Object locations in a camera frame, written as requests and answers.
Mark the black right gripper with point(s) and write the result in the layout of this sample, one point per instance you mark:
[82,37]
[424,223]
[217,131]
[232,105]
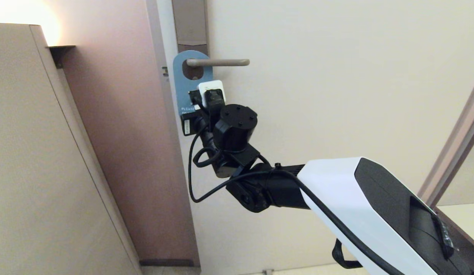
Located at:
[193,123]

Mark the white door hanger sign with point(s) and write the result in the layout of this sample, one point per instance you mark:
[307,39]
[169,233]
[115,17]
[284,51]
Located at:
[183,95]

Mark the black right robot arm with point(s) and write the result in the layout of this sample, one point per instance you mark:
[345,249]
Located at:
[344,198]

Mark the small dark door latch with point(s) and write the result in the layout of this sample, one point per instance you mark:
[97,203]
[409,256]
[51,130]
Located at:
[165,71]

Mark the grey-brown door lock plate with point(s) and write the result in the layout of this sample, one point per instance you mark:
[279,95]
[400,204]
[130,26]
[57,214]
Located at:
[189,23]

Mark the white room door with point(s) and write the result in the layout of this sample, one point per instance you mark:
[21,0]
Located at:
[336,95]

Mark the metal floor door stopper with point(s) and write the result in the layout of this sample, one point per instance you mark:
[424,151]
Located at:
[267,272]

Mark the beige cabinet panel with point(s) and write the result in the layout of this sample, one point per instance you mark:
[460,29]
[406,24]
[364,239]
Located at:
[30,172]

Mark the dark wall baseboard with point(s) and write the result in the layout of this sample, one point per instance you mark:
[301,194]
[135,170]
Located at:
[164,263]

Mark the dark wall lamp shelf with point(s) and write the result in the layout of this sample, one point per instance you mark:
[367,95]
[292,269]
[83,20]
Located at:
[60,51]

